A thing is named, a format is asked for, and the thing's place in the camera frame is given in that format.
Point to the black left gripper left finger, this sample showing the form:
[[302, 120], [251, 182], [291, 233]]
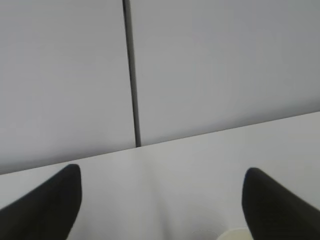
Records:
[[48, 212]]

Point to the white paper cup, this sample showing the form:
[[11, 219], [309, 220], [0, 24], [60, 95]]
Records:
[[241, 233]]

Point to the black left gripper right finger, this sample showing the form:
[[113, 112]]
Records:
[[272, 212]]

